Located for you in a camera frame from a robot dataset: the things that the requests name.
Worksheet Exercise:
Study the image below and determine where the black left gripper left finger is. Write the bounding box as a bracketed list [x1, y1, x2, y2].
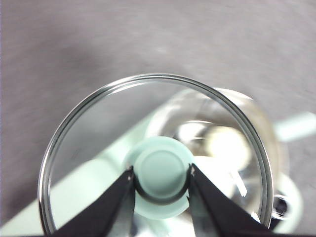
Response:
[50, 165, 136, 237]

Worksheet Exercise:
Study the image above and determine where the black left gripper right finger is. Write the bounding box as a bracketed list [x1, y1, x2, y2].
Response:
[188, 163, 276, 237]

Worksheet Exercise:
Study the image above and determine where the glass pot lid green knob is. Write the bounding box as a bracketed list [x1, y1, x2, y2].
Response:
[37, 73, 275, 237]

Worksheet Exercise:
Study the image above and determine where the white pleated steamed bun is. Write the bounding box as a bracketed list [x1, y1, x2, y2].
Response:
[207, 125, 250, 171]

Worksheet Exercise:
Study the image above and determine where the silver control knob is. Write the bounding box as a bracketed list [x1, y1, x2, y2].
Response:
[271, 194, 294, 220]

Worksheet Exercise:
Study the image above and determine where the mint green breakfast machine base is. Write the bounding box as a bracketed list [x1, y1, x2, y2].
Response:
[0, 98, 306, 237]

